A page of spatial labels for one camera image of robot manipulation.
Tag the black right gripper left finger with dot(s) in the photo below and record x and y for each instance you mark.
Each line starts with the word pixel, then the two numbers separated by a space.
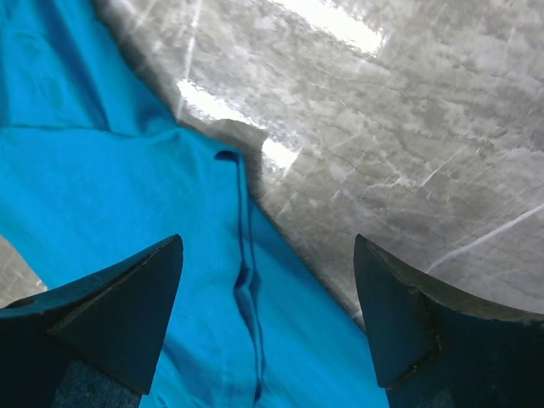
pixel 96 341

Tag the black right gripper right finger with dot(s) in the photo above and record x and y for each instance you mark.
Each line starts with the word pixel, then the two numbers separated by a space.
pixel 434 345

